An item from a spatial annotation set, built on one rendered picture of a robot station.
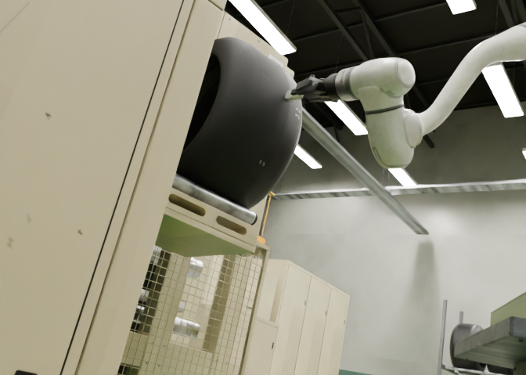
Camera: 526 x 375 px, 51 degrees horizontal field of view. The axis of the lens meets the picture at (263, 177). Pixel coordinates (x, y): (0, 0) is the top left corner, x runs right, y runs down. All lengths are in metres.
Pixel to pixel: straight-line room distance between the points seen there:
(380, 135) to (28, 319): 1.04
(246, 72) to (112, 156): 1.03
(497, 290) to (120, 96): 12.53
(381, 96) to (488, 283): 11.80
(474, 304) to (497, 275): 0.78
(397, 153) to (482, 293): 11.69
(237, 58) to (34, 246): 1.18
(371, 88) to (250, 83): 0.39
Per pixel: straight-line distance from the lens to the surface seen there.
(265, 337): 6.72
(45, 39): 0.68
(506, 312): 1.61
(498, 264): 13.19
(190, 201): 1.55
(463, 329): 7.04
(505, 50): 1.68
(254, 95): 1.62
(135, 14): 0.75
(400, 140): 1.45
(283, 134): 1.68
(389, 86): 1.41
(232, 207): 1.67
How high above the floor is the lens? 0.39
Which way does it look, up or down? 21 degrees up
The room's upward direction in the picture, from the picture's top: 13 degrees clockwise
